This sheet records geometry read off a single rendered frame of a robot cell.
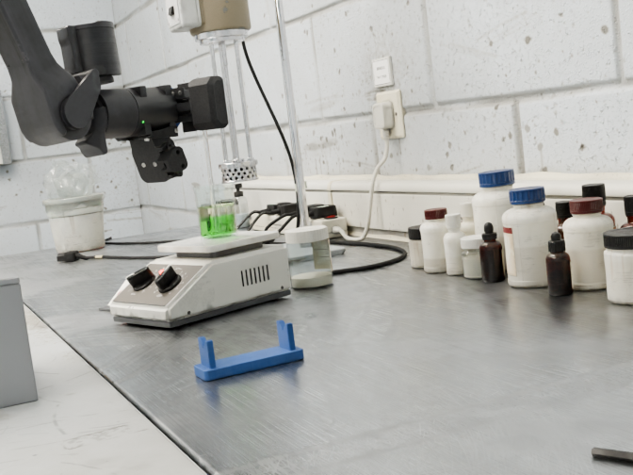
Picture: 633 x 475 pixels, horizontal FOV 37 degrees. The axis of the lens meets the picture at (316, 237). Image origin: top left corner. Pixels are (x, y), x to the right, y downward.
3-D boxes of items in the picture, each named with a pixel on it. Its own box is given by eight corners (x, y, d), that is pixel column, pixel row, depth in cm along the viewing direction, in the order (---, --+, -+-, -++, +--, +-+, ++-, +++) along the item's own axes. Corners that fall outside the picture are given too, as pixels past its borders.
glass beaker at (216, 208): (191, 246, 122) (183, 183, 121) (213, 239, 127) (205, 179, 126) (232, 243, 120) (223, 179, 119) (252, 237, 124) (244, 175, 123)
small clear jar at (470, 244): (505, 276, 121) (500, 236, 121) (470, 281, 121) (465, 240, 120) (492, 271, 126) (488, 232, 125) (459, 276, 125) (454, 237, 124)
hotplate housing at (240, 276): (170, 332, 111) (160, 264, 111) (110, 324, 121) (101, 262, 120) (307, 292, 127) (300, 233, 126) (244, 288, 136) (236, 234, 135)
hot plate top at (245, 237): (210, 253, 116) (209, 246, 116) (154, 252, 125) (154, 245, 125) (283, 237, 124) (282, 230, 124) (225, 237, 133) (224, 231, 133)
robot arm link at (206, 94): (68, 95, 118) (74, 145, 118) (174, 76, 106) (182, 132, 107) (119, 93, 124) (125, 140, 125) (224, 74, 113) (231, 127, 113)
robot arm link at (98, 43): (68, 129, 101) (47, 16, 100) (21, 139, 106) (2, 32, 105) (146, 122, 110) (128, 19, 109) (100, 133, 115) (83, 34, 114)
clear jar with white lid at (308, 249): (304, 291, 128) (297, 233, 127) (283, 287, 133) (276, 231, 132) (342, 283, 131) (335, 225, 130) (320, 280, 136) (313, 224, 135)
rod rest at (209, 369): (205, 382, 86) (201, 343, 86) (194, 375, 89) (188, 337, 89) (305, 359, 90) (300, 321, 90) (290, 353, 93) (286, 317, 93)
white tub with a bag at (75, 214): (75, 246, 232) (62, 158, 229) (123, 243, 226) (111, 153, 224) (37, 256, 219) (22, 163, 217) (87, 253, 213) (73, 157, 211)
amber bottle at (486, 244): (494, 284, 117) (488, 223, 116) (477, 282, 119) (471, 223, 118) (511, 279, 119) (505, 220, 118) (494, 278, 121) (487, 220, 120)
